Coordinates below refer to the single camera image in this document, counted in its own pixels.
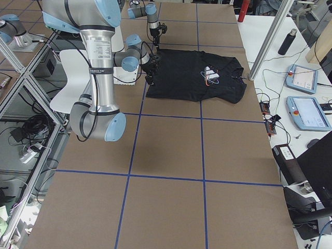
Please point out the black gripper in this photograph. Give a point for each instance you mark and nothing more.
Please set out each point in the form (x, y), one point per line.
(154, 33)
(148, 68)

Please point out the black graphic t-shirt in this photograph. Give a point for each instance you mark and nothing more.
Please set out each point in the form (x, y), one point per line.
(196, 76)

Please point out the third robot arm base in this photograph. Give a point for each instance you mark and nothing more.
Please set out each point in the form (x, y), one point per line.
(15, 35)

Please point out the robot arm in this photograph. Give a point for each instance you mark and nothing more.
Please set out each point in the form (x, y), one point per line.
(96, 115)
(136, 10)

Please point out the white plastic chair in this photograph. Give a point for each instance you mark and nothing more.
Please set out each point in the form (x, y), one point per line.
(78, 80)

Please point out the red bottle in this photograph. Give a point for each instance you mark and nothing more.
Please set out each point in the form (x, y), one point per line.
(243, 10)

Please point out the black water bottle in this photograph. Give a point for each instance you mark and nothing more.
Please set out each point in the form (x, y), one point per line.
(290, 37)

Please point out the black usb hub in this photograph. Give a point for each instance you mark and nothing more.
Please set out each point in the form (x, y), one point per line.
(268, 118)

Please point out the far teach pendant tablet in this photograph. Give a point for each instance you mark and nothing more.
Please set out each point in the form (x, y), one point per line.
(302, 78)

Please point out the teach pendant tablet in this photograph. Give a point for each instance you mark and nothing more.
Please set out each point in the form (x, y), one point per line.
(302, 78)
(307, 114)

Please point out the white power strip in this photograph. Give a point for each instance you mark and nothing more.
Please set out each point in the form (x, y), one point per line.
(27, 156)

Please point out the near teach pendant tablet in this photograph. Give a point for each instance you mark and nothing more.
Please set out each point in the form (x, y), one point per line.
(307, 114)

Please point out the black label box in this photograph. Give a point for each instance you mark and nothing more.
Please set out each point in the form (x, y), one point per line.
(289, 169)

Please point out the black computer mouse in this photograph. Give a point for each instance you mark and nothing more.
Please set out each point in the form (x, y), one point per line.
(312, 143)

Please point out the black monitor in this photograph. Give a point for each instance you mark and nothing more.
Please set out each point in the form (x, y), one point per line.
(315, 163)

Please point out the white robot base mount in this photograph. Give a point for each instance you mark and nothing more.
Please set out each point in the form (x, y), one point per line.
(121, 77)

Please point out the aluminium frame post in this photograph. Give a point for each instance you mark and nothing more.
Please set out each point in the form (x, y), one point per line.
(273, 30)

